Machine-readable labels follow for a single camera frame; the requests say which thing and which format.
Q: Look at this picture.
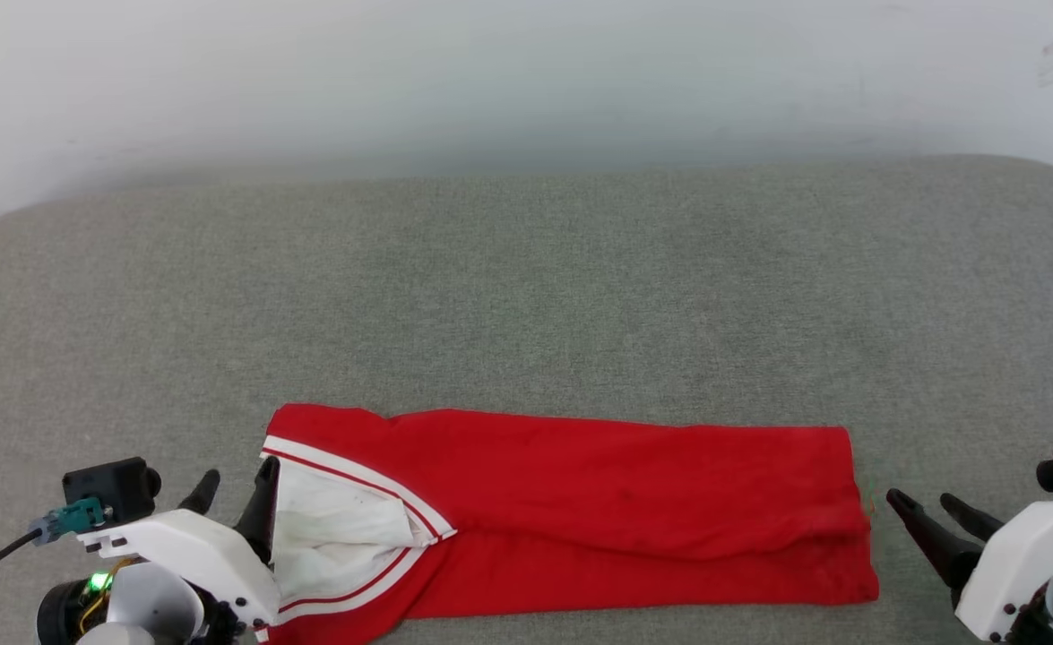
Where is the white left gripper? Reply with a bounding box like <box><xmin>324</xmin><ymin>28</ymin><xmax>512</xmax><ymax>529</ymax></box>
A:
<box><xmin>76</xmin><ymin>455</ymin><xmax>284</xmax><ymax>629</ymax></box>

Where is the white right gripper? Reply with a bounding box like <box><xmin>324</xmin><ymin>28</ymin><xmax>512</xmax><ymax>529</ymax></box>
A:
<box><xmin>886</xmin><ymin>488</ymin><xmax>1053</xmax><ymax>642</ymax></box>

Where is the red white basketball jersey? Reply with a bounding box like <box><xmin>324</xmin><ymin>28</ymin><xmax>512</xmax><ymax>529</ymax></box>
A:
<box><xmin>257</xmin><ymin>403</ymin><xmax>881</xmax><ymax>645</ymax></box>

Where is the grey fabric sofa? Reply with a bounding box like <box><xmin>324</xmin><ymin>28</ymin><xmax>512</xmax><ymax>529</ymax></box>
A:
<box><xmin>0</xmin><ymin>154</ymin><xmax>1053</xmax><ymax>645</ymax></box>

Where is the teal cable connector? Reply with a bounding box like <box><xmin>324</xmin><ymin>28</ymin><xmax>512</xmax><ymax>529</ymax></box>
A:
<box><xmin>30</xmin><ymin>498</ymin><xmax>107</xmax><ymax>544</ymax></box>

